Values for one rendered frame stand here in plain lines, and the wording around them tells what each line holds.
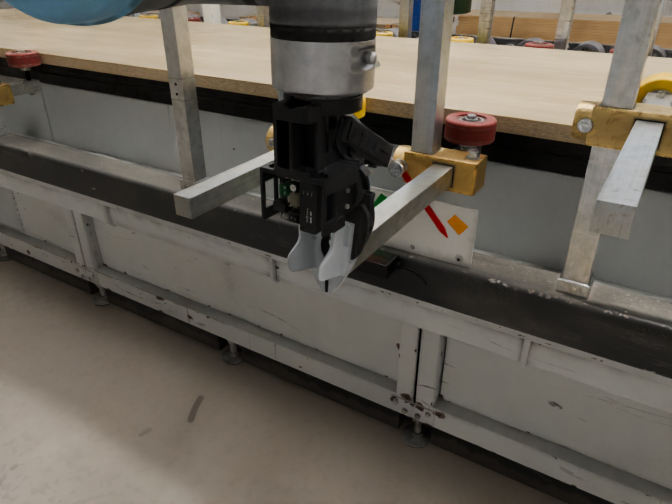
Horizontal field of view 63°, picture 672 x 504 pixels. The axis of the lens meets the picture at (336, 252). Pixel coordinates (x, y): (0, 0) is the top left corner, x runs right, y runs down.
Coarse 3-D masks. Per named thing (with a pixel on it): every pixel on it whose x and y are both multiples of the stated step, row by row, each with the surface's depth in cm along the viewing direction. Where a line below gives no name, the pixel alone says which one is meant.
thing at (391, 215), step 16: (432, 176) 77; (448, 176) 80; (400, 192) 72; (416, 192) 72; (432, 192) 76; (384, 208) 68; (400, 208) 68; (416, 208) 72; (384, 224) 64; (400, 224) 69; (368, 240) 62; (384, 240) 66; (368, 256) 63
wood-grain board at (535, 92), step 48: (0, 48) 158; (48, 48) 156; (96, 48) 156; (144, 48) 156; (192, 48) 156; (240, 48) 156; (384, 48) 156; (480, 48) 156; (528, 48) 156; (384, 96) 103; (480, 96) 103; (528, 96) 103; (576, 96) 103
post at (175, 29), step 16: (160, 16) 100; (176, 16) 99; (176, 32) 100; (176, 48) 101; (176, 64) 102; (192, 64) 105; (176, 80) 104; (192, 80) 106; (176, 96) 106; (192, 96) 107; (176, 112) 108; (192, 112) 108; (176, 128) 109; (192, 128) 109; (192, 144) 110; (192, 160) 111; (192, 176) 113
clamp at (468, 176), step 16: (416, 160) 84; (432, 160) 82; (448, 160) 81; (464, 160) 80; (480, 160) 80; (400, 176) 88; (416, 176) 85; (464, 176) 80; (480, 176) 82; (464, 192) 82
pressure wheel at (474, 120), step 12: (456, 120) 86; (468, 120) 87; (480, 120) 87; (492, 120) 86; (444, 132) 89; (456, 132) 85; (468, 132) 84; (480, 132) 84; (492, 132) 85; (468, 144) 85; (480, 144) 85
